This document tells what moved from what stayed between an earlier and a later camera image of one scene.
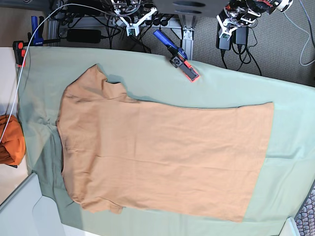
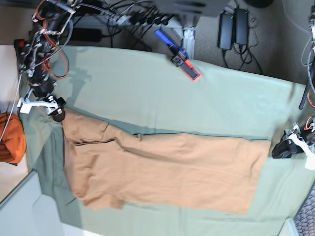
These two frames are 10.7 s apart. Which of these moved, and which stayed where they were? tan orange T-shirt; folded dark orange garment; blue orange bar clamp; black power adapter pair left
Moved: tan orange T-shirt
Stayed: folded dark orange garment; black power adapter pair left; blue orange bar clamp
